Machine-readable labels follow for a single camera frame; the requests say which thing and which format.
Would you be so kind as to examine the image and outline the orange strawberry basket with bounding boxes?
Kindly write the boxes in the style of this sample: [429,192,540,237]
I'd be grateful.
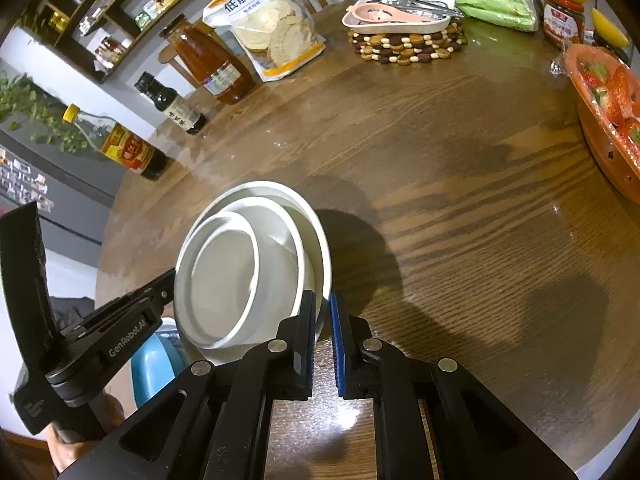
[565,44,640,198]

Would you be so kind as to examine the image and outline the wooden wall shelf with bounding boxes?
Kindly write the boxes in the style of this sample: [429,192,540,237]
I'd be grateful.
[20,0,236,86]

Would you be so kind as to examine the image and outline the yellow cap vinegar bottle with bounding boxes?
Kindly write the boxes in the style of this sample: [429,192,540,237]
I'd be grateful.
[62,104,176,182]

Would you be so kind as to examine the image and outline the blue rounded square dish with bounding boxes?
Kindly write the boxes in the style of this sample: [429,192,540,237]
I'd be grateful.
[131,332,190,408]

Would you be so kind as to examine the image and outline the hanging green vine plant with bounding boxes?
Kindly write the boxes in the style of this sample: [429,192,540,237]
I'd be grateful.
[0,67,91,156]

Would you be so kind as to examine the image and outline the red sauce bottle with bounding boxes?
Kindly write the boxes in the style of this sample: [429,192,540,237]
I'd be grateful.
[159,14,255,106]

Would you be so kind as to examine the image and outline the beaded wooden trivet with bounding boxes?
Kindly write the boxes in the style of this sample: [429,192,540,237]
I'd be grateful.
[347,20,468,67]

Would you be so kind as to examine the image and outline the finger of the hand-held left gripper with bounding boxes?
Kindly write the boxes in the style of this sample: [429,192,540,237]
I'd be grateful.
[59,269,177,356]

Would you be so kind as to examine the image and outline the pink egg separator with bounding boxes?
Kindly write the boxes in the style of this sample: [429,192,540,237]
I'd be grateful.
[345,2,436,28]

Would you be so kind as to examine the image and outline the metal tongs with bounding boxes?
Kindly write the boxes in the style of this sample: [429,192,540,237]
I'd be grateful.
[370,0,466,18]

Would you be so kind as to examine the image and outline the assorted shelf jars and packets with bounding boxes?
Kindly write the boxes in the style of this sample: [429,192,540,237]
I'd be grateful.
[30,0,201,67]

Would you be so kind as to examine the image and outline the red strawberry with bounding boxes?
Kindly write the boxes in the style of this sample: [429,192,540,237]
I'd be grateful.
[602,66,637,121]
[580,62,608,93]
[617,117,640,161]

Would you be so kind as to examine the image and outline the flour bag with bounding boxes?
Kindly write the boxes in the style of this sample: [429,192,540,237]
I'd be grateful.
[202,0,327,82]

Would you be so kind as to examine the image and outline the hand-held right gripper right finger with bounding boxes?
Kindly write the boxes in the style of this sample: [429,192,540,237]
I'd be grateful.
[330,294,576,480]

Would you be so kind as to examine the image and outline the person's left hand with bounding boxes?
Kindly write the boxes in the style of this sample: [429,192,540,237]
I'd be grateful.
[47,399,126,473]

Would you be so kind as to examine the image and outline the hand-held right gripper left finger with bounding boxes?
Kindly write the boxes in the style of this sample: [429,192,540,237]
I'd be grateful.
[65,290,317,480]

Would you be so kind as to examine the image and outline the white oblong tray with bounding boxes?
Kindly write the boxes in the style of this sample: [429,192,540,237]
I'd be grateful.
[341,0,463,36]

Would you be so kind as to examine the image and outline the small dark soy sauce bottle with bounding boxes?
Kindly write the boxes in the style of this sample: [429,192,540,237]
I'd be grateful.
[134,71,207,136]

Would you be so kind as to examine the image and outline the grey refrigerator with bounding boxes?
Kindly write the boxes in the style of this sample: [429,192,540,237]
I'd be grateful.
[0,125,126,246]

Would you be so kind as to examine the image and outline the medium white bowl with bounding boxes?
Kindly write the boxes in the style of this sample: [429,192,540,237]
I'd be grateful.
[175,196,307,351]

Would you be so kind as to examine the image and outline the red chili sauce jar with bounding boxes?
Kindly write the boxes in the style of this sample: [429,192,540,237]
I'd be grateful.
[542,0,587,51]

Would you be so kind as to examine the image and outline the dark jacket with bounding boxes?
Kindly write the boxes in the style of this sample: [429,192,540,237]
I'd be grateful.
[50,297,96,332]

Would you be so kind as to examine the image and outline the small white ramekin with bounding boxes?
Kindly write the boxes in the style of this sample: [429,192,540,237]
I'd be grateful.
[174,211,262,348]

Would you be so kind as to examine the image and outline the cluster of fridge photo magnets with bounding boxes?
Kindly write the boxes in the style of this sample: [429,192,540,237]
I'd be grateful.
[0,147,56,211]

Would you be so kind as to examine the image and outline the large white bowl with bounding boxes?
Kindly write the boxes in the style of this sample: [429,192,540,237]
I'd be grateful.
[187,180,333,367]

